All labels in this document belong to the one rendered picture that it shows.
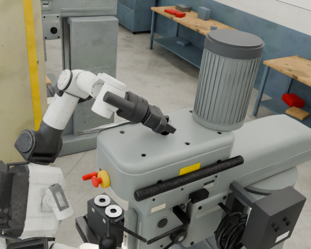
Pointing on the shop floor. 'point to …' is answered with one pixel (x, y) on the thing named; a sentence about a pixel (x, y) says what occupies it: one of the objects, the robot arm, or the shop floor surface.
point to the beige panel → (16, 72)
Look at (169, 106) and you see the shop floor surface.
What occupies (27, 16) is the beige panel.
